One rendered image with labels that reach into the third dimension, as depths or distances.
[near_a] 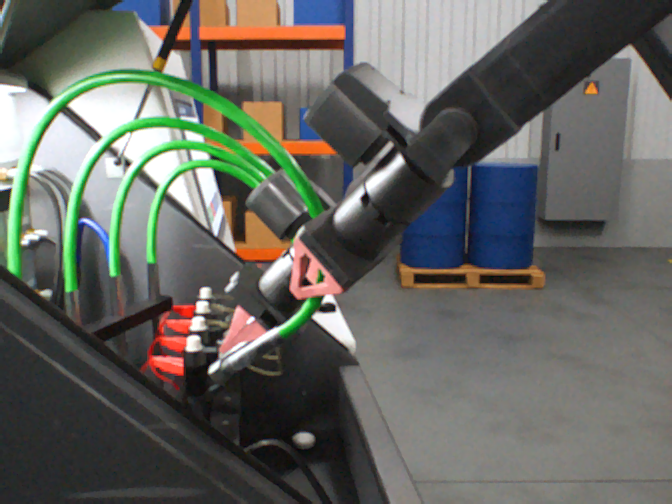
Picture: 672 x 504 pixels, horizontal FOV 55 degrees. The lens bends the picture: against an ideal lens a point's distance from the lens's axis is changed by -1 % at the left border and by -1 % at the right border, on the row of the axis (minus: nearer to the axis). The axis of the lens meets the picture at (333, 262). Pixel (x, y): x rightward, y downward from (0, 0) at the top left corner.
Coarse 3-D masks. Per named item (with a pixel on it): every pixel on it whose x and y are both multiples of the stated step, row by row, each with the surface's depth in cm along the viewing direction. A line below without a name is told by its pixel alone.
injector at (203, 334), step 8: (208, 328) 86; (200, 336) 85; (208, 336) 86; (208, 344) 86; (208, 360) 86; (216, 360) 87; (208, 368) 87; (208, 376) 87; (208, 384) 88; (208, 408) 88; (208, 416) 88
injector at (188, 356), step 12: (204, 348) 78; (192, 360) 77; (204, 360) 78; (192, 372) 78; (204, 372) 78; (192, 384) 78; (204, 384) 79; (216, 384) 79; (192, 396) 78; (204, 396) 79; (192, 408) 79; (204, 408) 80
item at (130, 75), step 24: (120, 72) 64; (144, 72) 64; (72, 96) 66; (192, 96) 63; (216, 96) 62; (48, 120) 68; (240, 120) 62; (24, 144) 69; (264, 144) 62; (24, 168) 70; (288, 168) 61; (24, 192) 71; (312, 192) 62; (312, 216) 62; (312, 312) 64; (288, 336) 65
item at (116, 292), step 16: (176, 144) 88; (192, 144) 88; (208, 144) 89; (144, 160) 88; (240, 160) 89; (128, 176) 88; (256, 176) 90; (128, 192) 89; (112, 224) 89; (112, 240) 89; (112, 256) 90; (112, 272) 90; (112, 288) 91; (112, 304) 91
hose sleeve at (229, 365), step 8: (264, 336) 66; (272, 336) 65; (280, 336) 65; (248, 344) 67; (256, 344) 66; (264, 344) 66; (272, 344) 66; (240, 352) 67; (248, 352) 67; (256, 352) 66; (264, 352) 66; (224, 360) 68; (232, 360) 67; (240, 360) 67; (248, 360) 67; (224, 368) 68; (232, 368) 67; (240, 368) 68
